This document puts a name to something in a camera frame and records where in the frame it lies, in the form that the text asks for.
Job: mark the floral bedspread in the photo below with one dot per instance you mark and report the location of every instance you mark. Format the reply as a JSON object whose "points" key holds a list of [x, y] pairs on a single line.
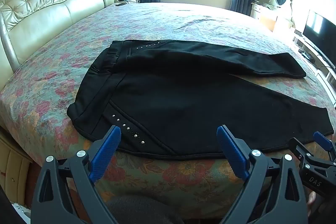
{"points": [[157, 22]]}

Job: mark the person's right hand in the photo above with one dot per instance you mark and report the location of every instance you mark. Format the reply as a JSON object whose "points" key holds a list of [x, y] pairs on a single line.
{"points": [[312, 201]]}

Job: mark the black pants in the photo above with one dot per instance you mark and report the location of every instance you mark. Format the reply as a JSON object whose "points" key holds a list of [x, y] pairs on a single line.
{"points": [[183, 98]]}

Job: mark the wooden nightstand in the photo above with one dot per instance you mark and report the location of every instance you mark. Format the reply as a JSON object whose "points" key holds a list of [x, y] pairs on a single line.
{"points": [[14, 169]]}

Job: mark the white television stand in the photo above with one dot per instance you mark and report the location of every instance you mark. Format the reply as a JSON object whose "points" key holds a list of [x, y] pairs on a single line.
{"points": [[315, 56]]}

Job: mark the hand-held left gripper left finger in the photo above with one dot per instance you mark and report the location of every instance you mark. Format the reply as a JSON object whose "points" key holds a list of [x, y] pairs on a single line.
{"points": [[105, 153]]}

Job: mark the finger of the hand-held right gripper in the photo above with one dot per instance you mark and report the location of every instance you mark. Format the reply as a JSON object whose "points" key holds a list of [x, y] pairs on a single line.
{"points": [[323, 140], [299, 146]]}

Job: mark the black television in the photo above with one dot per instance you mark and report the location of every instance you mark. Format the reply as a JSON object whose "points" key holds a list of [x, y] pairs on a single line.
{"points": [[319, 29]]}

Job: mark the white dressing table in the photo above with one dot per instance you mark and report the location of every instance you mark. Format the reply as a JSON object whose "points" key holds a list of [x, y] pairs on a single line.
{"points": [[267, 16]]}

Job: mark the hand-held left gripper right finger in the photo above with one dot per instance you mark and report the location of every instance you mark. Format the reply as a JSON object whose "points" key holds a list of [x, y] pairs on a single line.
{"points": [[231, 153]]}

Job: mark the cream tufted leather headboard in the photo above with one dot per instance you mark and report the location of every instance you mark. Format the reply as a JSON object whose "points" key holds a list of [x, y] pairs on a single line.
{"points": [[52, 3]]}

